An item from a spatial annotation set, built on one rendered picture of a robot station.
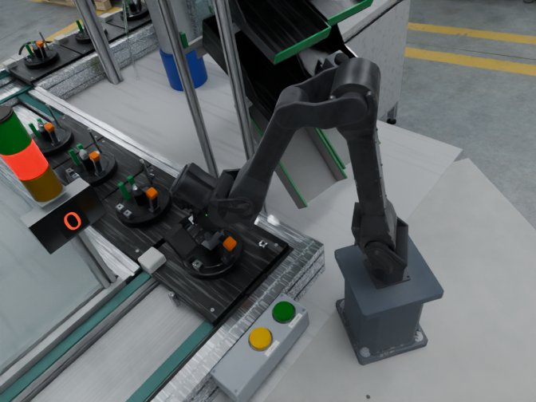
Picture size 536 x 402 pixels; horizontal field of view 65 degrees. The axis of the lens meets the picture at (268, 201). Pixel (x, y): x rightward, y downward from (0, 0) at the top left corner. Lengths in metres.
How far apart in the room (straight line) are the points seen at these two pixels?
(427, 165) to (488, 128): 1.68
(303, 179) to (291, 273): 0.23
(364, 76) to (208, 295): 0.56
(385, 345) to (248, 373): 0.27
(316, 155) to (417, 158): 0.39
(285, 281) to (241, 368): 0.20
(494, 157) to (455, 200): 1.55
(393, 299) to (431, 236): 0.38
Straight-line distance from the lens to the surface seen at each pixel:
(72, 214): 0.81
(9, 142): 0.72
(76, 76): 1.98
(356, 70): 0.52
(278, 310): 0.85
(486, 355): 0.98
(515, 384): 0.97
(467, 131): 2.90
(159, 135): 1.55
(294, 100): 0.55
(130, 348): 0.97
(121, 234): 1.09
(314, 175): 1.01
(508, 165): 2.72
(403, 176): 1.25
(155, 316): 0.98
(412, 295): 0.77
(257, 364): 0.82
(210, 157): 1.12
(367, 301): 0.76
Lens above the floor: 1.71
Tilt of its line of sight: 45 degrees down
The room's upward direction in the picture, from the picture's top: 10 degrees counter-clockwise
